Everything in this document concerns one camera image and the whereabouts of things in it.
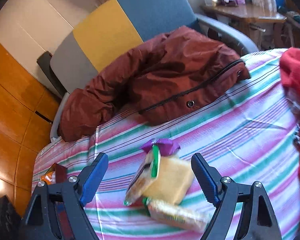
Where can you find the maroon padded jacket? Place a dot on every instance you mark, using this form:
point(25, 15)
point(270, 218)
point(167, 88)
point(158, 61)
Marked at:
point(169, 76)

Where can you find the striped tablecloth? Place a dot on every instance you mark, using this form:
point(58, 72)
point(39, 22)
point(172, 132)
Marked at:
point(247, 134)

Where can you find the blue yellow grey armchair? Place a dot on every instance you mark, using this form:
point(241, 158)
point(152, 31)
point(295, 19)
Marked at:
point(112, 29)

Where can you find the weidan cracker pack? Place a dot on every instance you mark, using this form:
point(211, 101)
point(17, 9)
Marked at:
point(176, 216)

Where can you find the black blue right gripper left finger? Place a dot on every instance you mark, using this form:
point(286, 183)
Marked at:
point(56, 211)

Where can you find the dark red gift box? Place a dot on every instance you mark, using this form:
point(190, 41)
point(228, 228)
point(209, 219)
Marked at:
point(60, 173)

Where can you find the green-edged cracker pack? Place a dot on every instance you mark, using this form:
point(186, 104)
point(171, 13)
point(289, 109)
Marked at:
point(145, 176)

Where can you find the wooden side table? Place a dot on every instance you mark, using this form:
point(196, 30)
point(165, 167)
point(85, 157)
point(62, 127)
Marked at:
point(249, 18)

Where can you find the orange snack wrapper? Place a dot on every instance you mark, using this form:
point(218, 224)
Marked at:
point(50, 176)

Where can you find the purple snack packet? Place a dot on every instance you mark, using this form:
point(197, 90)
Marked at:
point(167, 147)

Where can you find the yellow sponge block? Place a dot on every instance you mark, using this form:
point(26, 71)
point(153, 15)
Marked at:
point(174, 179)

